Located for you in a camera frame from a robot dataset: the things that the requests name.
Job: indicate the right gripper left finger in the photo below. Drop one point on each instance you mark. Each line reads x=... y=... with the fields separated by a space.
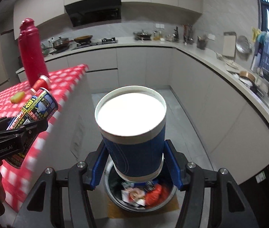
x=43 y=206

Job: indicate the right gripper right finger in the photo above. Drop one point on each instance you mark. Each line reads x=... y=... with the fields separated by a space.
x=228 y=204

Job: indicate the spray can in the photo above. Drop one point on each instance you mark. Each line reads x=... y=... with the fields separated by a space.
x=42 y=105

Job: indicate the orange plastic bag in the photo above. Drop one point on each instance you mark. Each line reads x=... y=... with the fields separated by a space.
x=157 y=196

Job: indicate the blue paper cup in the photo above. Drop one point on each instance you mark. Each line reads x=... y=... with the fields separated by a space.
x=132 y=122

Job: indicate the yellow sponge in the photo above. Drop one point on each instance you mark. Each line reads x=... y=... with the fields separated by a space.
x=18 y=97

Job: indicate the red checkered tablecloth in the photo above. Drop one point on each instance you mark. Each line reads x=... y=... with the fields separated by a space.
x=16 y=181

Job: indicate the beige refrigerator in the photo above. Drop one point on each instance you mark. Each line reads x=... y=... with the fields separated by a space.
x=9 y=60

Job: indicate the black plastic bucket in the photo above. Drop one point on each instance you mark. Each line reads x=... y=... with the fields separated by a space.
x=114 y=184

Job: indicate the red thermos flask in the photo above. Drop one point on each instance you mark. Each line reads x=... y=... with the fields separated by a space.
x=31 y=52

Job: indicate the snack wrapper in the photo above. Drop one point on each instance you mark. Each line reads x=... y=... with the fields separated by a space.
x=134 y=196

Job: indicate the pot with lid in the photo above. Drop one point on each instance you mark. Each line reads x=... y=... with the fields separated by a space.
x=61 y=43

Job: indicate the black wok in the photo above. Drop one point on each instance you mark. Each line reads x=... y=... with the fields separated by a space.
x=83 y=39

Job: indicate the gas stove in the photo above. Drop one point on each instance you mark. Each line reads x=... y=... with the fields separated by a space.
x=103 y=41

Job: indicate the brown pot in sink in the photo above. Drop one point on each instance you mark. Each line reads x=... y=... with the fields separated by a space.
x=247 y=75

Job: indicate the black range hood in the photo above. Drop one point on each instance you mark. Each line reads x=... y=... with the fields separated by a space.
x=93 y=11

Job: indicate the steel pan on counter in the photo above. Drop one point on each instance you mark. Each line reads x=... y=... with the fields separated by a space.
x=142 y=35

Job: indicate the round metal strainer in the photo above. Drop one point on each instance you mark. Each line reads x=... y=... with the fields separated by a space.
x=243 y=45

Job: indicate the utensil holder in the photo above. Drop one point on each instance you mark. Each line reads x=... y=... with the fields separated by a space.
x=202 y=42

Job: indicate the white cutting board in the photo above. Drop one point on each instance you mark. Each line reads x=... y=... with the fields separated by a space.
x=229 y=44

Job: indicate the dark wine bottle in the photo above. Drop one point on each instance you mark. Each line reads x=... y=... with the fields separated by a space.
x=176 y=35

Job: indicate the knife rack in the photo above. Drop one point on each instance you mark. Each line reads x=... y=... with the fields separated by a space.
x=188 y=34

